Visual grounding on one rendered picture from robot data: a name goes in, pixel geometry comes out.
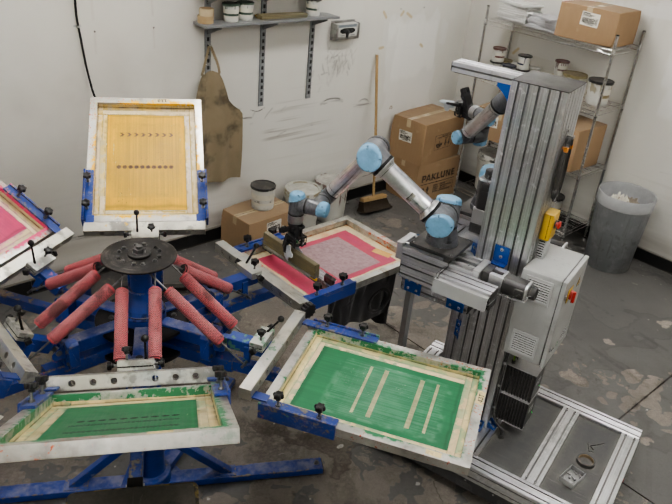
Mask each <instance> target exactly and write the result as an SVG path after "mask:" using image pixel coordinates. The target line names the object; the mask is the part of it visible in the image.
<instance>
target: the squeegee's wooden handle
mask: <svg viewBox="0 0 672 504"><path fill-rule="evenodd" d="M282 244H283V240H281V239H280V238H278V237H277V236H275V235H274V234H272V233H270V232H269V231H266V232H264V236H263V245H264V246H268V247H269V248H271V249H272V250H274V251H275V252H277V253H278V254H280V255H281V256H283V257H284V258H285V256H284V252H283V247H282ZM291 252H292V254H293V257H292V258H290V257H289V259H288V260H289V261H290V262H292V263H293V264H295V265H296V266H298V267H299V268H301V269H302V270H304V271H305V272H307V273H308V274H310V277H311V278H313V279H316V278H318V277H319V268H320V265H319V264H318V263H317V262H315V261H313V260H312V259H310V258H309V257H307V256H306V255H304V254H303V253H301V252H300V251H298V250H297V249H294V248H292V246H291Z"/></svg>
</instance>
